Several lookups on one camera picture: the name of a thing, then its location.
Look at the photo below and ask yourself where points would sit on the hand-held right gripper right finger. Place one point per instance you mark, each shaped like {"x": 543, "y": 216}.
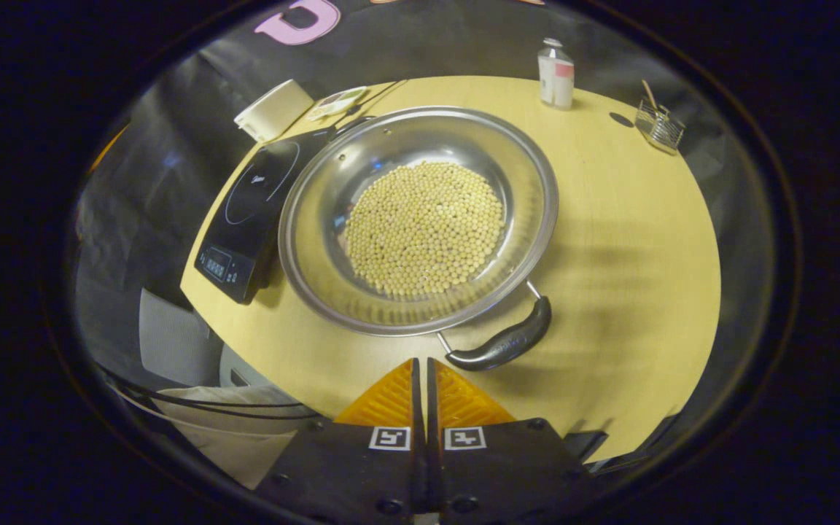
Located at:
{"x": 493, "y": 474}

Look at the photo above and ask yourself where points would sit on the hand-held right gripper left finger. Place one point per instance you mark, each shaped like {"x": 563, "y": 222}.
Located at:
{"x": 362, "y": 474}

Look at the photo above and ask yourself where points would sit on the pile of soybeans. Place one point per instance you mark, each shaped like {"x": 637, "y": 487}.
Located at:
{"x": 424, "y": 230}

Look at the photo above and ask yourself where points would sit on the black induction cooktop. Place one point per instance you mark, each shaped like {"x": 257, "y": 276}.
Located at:
{"x": 252, "y": 204}

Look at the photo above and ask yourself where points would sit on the beige cloth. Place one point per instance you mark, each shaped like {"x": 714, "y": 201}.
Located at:
{"x": 238, "y": 437}

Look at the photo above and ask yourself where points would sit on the grey chair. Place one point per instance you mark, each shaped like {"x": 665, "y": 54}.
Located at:
{"x": 176, "y": 339}

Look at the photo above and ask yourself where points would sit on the white sectioned grain dish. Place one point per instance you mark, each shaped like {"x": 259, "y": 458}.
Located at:
{"x": 336, "y": 103}

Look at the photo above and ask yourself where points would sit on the white toaster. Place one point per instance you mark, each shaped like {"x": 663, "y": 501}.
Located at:
{"x": 274, "y": 109}

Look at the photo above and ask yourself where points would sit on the small black disc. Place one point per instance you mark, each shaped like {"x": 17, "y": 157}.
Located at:
{"x": 620, "y": 119}

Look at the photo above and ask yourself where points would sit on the clear bottle with pink label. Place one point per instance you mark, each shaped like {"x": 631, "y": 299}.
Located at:
{"x": 555, "y": 73}

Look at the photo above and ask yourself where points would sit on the wooden stick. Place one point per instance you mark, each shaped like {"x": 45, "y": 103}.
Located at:
{"x": 650, "y": 95}

